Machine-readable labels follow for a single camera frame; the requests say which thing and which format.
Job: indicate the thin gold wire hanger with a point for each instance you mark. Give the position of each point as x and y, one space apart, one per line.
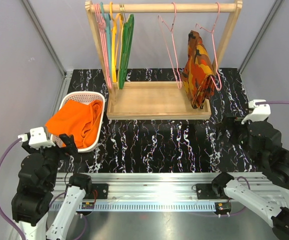
117 38

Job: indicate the teal hanger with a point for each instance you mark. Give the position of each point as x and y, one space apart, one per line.
108 33

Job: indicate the yellow hanger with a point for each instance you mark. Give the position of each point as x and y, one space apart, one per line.
112 18

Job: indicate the green hanger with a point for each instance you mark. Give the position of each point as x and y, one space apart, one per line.
126 44

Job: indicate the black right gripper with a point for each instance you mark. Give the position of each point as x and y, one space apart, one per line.
235 124

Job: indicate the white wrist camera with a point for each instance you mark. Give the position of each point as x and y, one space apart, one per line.
36 138
259 110

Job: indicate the white slotted cable duct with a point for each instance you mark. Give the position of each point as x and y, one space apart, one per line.
103 206

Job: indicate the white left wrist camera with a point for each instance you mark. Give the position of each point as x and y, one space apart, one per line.
36 138

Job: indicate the pink wire hanger with camouflage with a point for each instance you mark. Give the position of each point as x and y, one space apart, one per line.
216 79

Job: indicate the wooden clothes rack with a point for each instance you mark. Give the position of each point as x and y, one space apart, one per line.
159 100

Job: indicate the camouflage orange trousers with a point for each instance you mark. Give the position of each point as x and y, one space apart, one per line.
198 72

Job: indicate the pink hanger on rack left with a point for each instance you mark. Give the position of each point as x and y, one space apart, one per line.
102 31

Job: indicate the aluminium front rail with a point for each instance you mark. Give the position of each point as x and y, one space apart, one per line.
167 187

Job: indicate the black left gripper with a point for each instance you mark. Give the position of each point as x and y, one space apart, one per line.
68 141

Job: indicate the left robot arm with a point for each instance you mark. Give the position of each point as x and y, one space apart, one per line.
37 179

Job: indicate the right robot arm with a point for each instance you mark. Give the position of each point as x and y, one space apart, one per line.
225 188

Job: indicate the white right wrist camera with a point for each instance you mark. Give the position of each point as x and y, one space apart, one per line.
259 110

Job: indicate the white perforated plastic basket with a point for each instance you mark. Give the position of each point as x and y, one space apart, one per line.
84 97

